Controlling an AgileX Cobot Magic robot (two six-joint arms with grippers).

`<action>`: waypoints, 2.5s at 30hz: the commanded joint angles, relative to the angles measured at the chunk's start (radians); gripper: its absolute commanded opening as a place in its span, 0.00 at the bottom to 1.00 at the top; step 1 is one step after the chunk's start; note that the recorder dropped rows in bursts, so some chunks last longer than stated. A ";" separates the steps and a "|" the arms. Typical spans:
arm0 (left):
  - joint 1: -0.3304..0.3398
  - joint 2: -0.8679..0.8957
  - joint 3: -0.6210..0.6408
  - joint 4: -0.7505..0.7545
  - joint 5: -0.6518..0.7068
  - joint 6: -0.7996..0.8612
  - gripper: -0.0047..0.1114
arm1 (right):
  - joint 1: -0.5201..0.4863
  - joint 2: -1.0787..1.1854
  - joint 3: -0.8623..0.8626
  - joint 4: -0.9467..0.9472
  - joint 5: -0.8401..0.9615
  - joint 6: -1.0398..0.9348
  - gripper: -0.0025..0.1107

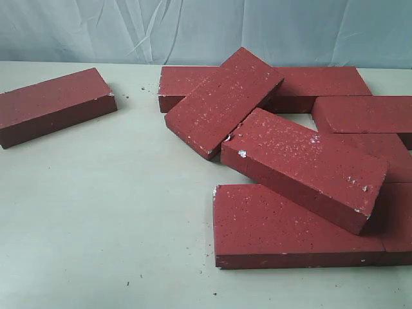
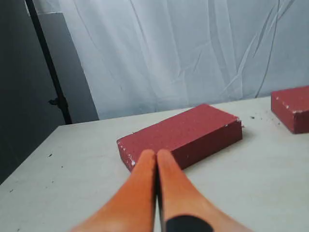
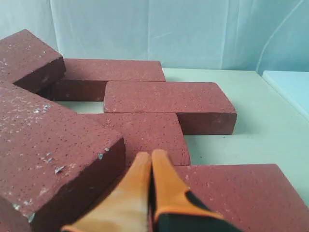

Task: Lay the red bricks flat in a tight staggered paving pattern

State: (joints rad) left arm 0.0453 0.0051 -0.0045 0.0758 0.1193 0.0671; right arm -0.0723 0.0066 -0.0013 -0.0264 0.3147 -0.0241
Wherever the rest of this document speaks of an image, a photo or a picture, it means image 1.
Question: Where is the speckled chipped red brick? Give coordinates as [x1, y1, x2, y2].
[221, 108, 388, 234]

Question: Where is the right edge red brick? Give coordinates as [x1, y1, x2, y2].
[312, 96, 411, 150]

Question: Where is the white fabric backdrop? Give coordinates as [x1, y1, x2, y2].
[1, 1, 411, 68]

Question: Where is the lone red brick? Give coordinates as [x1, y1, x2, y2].
[1, 68, 117, 149]

